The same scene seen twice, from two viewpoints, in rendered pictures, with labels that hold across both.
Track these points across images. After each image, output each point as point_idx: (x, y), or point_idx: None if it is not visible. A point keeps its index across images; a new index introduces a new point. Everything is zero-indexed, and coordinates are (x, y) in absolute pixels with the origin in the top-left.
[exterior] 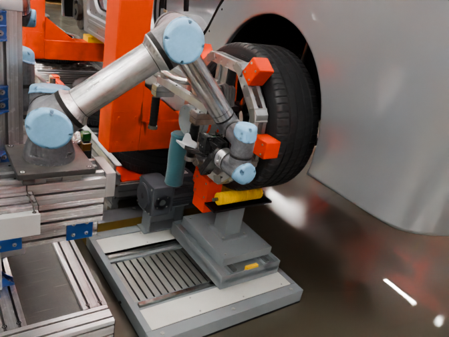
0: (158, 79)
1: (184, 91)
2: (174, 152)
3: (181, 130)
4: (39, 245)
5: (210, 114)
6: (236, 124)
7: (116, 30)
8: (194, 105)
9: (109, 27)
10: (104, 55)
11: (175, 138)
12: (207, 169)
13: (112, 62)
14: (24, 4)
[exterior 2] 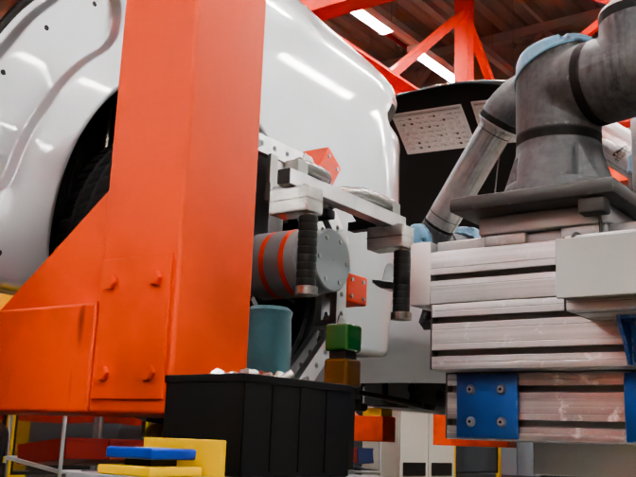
0: (293, 176)
1: (361, 198)
2: (291, 350)
3: (326, 286)
4: None
5: (460, 220)
6: (473, 228)
7: (260, 37)
8: (383, 220)
9: (225, 17)
10: (200, 95)
11: (291, 317)
12: None
13: (623, 126)
14: None
